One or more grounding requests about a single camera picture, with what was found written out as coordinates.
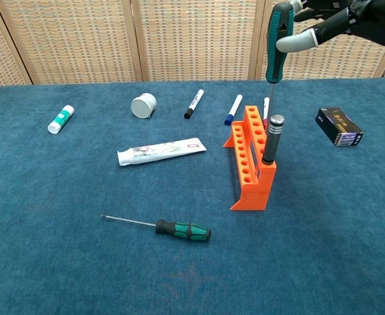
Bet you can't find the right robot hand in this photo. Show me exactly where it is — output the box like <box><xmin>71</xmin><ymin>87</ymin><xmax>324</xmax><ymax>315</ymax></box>
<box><xmin>276</xmin><ymin>0</ymin><xmax>385</xmax><ymax>53</ymax></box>

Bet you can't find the large green black screwdriver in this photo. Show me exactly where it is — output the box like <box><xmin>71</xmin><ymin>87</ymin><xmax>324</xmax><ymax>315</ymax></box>
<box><xmin>263</xmin><ymin>2</ymin><xmax>295</xmax><ymax>131</ymax></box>

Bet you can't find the black silver precision screwdriver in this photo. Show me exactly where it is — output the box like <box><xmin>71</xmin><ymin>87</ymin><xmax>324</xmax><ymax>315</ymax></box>
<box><xmin>261</xmin><ymin>114</ymin><xmax>285</xmax><ymax>165</ymax></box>

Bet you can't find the orange tool holder rack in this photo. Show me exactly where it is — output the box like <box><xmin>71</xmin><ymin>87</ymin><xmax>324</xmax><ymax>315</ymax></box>
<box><xmin>222</xmin><ymin>105</ymin><xmax>277</xmax><ymax>211</ymax></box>

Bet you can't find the black cardboard box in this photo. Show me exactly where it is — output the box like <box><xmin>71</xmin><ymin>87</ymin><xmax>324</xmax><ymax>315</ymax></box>
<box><xmin>314</xmin><ymin>106</ymin><xmax>365</xmax><ymax>148</ymax></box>

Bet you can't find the red capped white marker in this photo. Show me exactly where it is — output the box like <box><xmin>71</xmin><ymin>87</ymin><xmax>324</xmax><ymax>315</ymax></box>
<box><xmin>262</xmin><ymin>96</ymin><xmax>272</xmax><ymax>131</ymax></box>

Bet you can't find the blue capped white marker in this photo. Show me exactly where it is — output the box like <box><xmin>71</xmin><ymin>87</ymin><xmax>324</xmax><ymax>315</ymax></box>
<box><xmin>224</xmin><ymin>94</ymin><xmax>244</xmax><ymax>126</ymax></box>

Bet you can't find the woven wooden folding screen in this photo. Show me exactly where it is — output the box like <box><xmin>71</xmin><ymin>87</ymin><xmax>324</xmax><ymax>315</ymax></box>
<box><xmin>0</xmin><ymin>0</ymin><xmax>385</xmax><ymax>89</ymax></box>

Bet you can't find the black capped white marker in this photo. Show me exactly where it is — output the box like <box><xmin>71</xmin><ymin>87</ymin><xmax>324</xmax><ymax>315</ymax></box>
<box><xmin>184</xmin><ymin>89</ymin><xmax>205</xmax><ymax>120</ymax></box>

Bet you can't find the white round jar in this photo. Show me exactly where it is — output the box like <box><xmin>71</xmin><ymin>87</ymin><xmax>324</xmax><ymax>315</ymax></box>
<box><xmin>130</xmin><ymin>93</ymin><xmax>157</xmax><ymax>119</ymax></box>

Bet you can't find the white toothpaste tube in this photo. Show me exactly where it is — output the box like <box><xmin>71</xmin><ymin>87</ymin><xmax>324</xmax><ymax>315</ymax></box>
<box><xmin>117</xmin><ymin>137</ymin><xmax>208</xmax><ymax>167</ymax></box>

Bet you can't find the small green black screwdriver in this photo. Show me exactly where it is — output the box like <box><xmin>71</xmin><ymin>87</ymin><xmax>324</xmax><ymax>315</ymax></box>
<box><xmin>100</xmin><ymin>214</ymin><xmax>212</xmax><ymax>243</ymax></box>

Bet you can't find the white green glue stick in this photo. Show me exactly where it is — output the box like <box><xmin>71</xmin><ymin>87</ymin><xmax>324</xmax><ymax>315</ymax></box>
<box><xmin>47</xmin><ymin>104</ymin><xmax>75</xmax><ymax>135</ymax></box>

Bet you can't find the blue felt table mat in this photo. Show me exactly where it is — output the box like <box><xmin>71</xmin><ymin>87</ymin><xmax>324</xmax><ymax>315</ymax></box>
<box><xmin>0</xmin><ymin>76</ymin><xmax>385</xmax><ymax>315</ymax></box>

